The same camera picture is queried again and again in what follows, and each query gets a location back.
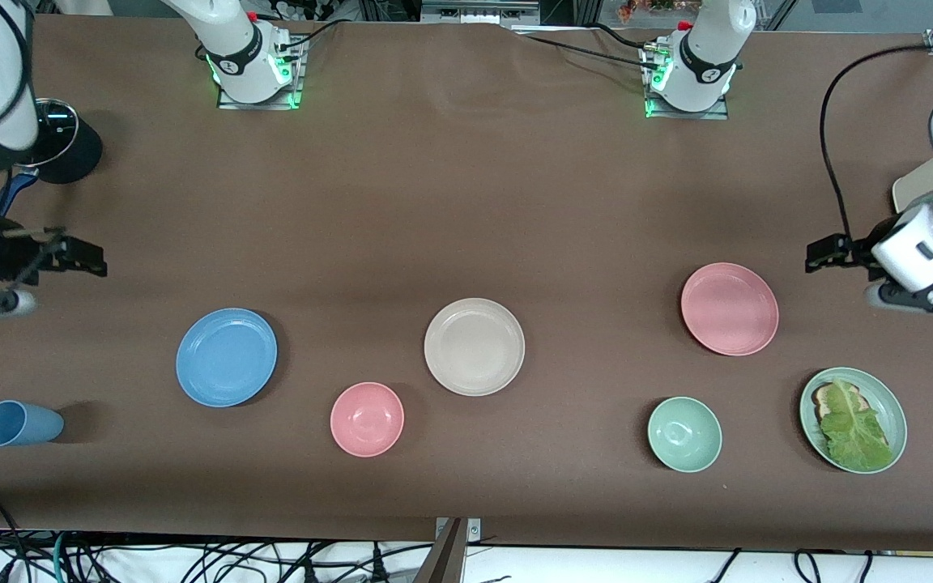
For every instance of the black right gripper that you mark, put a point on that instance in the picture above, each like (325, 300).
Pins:
(10, 255)

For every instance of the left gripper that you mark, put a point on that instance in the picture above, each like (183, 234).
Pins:
(857, 250)

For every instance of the pink plate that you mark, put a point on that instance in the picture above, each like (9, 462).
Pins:
(730, 308)

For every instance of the blue plate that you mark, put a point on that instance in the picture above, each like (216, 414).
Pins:
(226, 357)

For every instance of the toast slice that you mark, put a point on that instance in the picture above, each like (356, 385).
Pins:
(823, 397)

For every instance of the green plate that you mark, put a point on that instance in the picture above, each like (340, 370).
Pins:
(892, 405)

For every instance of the blue cup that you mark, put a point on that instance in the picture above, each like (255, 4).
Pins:
(21, 423)

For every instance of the green lettuce leaf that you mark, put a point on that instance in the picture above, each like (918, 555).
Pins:
(855, 433)

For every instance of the small green bowl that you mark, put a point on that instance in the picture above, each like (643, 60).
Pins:
(684, 434)

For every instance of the orange flowers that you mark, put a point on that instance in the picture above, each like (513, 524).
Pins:
(636, 10)

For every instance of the white power strip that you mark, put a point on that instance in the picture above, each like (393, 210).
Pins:
(296, 10)

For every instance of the small pink bowl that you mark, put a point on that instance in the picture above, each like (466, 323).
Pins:
(367, 419)

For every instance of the beige plate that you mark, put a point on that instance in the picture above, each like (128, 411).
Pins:
(475, 346)

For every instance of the brown table cloth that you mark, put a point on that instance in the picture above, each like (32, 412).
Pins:
(466, 202)

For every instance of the grey equipment box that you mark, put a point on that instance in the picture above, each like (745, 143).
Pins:
(479, 12)

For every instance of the small metal table bracket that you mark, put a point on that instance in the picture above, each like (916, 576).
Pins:
(475, 530)

